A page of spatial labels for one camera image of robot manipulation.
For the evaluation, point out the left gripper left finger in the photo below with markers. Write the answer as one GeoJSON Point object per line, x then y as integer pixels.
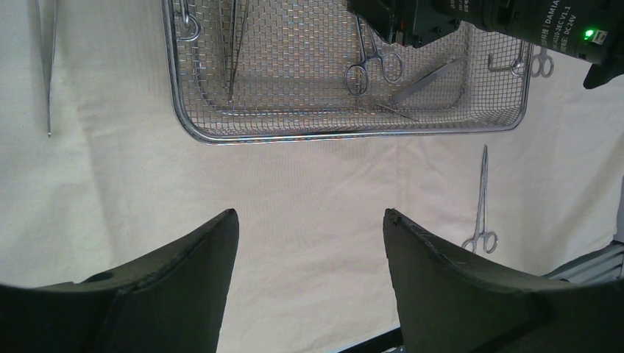
{"type": "Point", "coordinates": [169, 300]}

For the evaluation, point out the aluminium frame rail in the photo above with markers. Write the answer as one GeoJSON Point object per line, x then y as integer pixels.
{"type": "Point", "coordinates": [604, 265]}

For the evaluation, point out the metal mesh instrument tray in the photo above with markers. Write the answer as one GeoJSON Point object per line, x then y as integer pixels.
{"type": "Point", "coordinates": [290, 79]}

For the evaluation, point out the beige wrapping cloth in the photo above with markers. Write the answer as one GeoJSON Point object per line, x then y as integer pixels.
{"type": "Point", "coordinates": [118, 178]}

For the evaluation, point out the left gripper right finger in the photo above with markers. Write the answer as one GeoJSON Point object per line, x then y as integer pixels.
{"type": "Point", "coordinates": [452, 300]}

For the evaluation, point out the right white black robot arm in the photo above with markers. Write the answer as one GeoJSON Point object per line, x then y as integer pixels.
{"type": "Point", "coordinates": [588, 30]}

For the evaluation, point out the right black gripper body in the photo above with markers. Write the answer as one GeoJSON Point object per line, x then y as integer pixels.
{"type": "Point", "coordinates": [414, 23]}

